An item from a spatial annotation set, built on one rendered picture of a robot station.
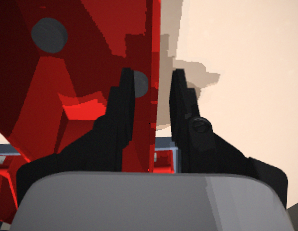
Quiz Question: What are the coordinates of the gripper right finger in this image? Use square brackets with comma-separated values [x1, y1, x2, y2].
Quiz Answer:
[169, 69, 288, 210]

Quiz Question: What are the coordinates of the grey steel disc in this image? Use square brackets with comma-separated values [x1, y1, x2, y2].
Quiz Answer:
[31, 17, 68, 53]
[134, 71, 148, 98]

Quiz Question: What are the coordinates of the dark grey metal shelf rack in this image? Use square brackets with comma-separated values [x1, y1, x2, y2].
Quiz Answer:
[0, 137, 181, 173]

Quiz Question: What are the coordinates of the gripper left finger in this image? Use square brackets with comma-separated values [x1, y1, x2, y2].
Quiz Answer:
[16, 68, 135, 208]

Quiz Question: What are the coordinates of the red bin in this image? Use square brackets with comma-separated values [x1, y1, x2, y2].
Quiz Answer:
[153, 150, 174, 173]
[0, 155, 28, 224]
[0, 0, 161, 172]

